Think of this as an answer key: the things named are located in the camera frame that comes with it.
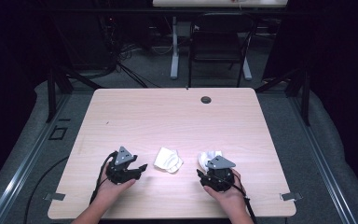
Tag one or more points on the aluminium floor rail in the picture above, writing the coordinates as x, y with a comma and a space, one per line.
28, 161
323, 161

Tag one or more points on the grey metal table bracket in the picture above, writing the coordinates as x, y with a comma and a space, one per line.
55, 196
291, 196

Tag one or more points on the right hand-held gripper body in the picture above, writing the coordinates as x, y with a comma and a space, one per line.
220, 175

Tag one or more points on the black metal frame stand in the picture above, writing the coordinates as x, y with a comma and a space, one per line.
51, 93
304, 93

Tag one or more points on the person's left hand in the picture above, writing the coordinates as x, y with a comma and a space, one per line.
113, 189

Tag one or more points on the white-legged desk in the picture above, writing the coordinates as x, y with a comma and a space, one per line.
175, 56

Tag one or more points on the person's right hand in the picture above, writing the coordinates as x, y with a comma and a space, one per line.
230, 197

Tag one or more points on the white cloth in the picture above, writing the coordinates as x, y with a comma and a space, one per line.
205, 158
168, 160

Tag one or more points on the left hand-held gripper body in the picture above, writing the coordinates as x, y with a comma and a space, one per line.
122, 169

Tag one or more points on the black chair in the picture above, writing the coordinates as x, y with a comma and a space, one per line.
220, 40

